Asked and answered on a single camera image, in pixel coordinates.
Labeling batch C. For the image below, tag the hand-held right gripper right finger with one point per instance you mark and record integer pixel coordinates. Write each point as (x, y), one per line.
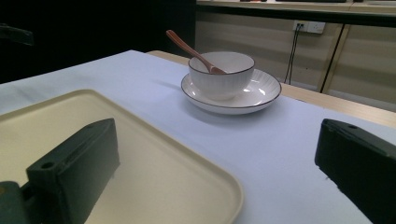
(358, 161)

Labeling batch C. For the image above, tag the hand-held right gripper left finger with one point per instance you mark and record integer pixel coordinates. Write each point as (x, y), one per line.
(77, 168)

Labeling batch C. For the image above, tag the white plate with dark rim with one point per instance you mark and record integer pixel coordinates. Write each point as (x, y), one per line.
(249, 99)

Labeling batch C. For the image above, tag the white ribbed bowl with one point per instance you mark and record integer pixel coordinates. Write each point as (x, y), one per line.
(221, 79)

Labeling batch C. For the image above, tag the brown wooden spoon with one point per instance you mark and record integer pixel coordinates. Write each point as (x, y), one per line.
(190, 49)

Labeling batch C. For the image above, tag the cream plastic tray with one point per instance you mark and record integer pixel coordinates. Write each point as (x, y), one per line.
(140, 161)

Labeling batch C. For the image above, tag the light blue table cloth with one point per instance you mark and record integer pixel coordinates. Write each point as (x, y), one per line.
(249, 149)

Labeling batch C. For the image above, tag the white wall socket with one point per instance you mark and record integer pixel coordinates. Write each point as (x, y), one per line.
(308, 26)

